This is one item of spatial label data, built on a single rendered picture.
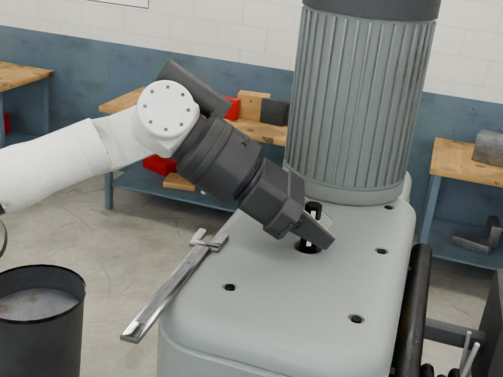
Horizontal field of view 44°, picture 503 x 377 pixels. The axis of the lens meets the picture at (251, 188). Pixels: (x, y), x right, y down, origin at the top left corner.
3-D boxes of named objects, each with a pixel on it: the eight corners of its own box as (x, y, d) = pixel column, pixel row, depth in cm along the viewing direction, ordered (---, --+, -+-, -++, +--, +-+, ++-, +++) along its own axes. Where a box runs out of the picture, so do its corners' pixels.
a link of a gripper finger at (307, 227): (322, 250, 79) (283, 224, 78) (338, 233, 78) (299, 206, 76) (322, 257, 77) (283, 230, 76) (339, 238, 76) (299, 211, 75)
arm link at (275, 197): (270, 216, 87) (199, 168, 85) (312, 164, 83) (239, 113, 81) (266, 260, 75) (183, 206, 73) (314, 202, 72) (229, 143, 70)
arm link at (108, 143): (200, 128, 73) (93, 173, 70) (187, 141, 82) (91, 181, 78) (177, 78, 73) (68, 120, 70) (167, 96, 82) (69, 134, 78)
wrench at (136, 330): (147, 348, 59) (147, 341, 59) (109, 338, 60) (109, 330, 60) (227, 239, 81) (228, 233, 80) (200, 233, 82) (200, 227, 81)
